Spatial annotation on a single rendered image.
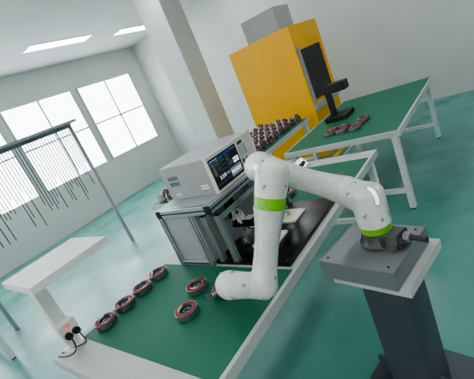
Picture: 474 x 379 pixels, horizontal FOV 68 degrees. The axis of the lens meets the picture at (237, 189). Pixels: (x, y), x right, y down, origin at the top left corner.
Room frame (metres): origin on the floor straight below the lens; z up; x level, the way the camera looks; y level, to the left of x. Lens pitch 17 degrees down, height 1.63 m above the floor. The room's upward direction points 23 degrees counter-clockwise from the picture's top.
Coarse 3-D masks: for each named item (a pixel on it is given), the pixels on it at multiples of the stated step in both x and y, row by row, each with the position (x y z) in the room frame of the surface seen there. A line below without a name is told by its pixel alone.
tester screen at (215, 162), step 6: (228, 150) 1.90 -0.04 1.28; (234, 150) 1.93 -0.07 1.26; (222, 156) 1.85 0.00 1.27; (228, 156) 1.88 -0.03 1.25; (210, 162) 1.77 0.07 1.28; (216, 162) 1.80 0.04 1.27; (222, 162) 1.84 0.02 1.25; (234, 162) 1.90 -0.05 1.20; (216, 168) 1.79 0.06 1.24; (222, 168) 1.82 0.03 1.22; (228, 168) 1.85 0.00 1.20; (216, 174) 1.78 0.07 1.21; (228, 174) 1.84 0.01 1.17; (216, 180) 1.76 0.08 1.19; (222, 180) 1.79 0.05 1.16; (228, 180) 1.83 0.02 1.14; (222, 186) 1.78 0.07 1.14
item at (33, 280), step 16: (80, 240) 1.67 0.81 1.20; (96, 240) 1.55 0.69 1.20; (48, 256) 1.62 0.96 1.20; (64, 256) 1.51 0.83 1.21; (80, 256) 1.45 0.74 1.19; (32, 272) 1.48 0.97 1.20; (48, 272) 1.38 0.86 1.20; (64, 272) 1.39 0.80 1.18; (16, 288) 1.40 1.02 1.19; (32, 288) 1.29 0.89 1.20; (48, 304) 1.54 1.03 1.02; (48, 320) 1.54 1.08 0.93; (64, 320) 1.53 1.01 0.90; (64, 336) 1.48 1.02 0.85; (80, 336) 1.60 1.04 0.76; (64, 352) 1.52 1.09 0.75
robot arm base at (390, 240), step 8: (392, 232) 1.15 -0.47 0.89; (400, 232) 1.13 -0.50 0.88; (408, 232) 1.12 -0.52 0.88; (360, 240) 1.24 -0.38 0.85; (368, 240) 1.19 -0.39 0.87; (376, 240) 1.17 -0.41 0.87; (384, 240) 1.15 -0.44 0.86; (392, 240) 1.13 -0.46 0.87; (400, 240) 1.12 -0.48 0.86; (408, 240) 1.11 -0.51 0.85; (416, 240) 1.09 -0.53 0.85; (424, 240) 1.07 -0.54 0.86; (368, 248) 1.18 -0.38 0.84; (376, 248) 1.16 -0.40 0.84; (384, 248) 1.15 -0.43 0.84; (392, 248) 1.11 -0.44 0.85; (400, 248) 1.12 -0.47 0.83
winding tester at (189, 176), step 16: (208, 144) 2.15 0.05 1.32; (224, 144) 1.90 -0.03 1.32; (240, 144) 1.98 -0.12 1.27; (176, 160) 2.08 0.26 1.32; (192, 160) 1.86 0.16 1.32; (208, 160) 1.77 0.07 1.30; (240, 160) 1.94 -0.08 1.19; (176, 176) 1.93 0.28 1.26; (192, 176) 1.85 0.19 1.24; (208, 176) 1.77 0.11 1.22; (240, 176) 1.90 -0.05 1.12; (176, 192) 1.97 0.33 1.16; (192, 192) 1.89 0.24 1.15; (208, 192) 1.80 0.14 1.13
